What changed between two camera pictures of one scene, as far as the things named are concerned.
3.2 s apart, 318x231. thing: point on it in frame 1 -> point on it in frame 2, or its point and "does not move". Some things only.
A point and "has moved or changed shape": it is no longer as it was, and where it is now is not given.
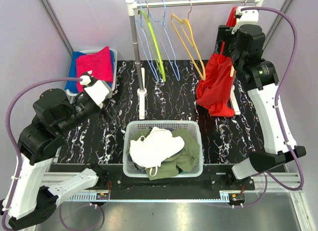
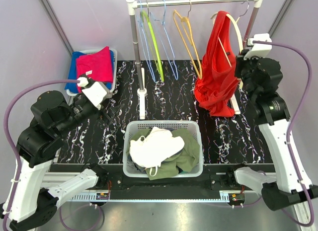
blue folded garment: [72, 86] does not move
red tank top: [214, 88] has moved or changed shape
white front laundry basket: [129, 169] does not move
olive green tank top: [184, 160] does not move
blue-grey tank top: [138, 167] does not move
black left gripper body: [85, 108] does not move
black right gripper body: [224, 34] -> [245, 68]
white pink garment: [150, 152] does not move
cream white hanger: [232, 71] -> [232, 101]
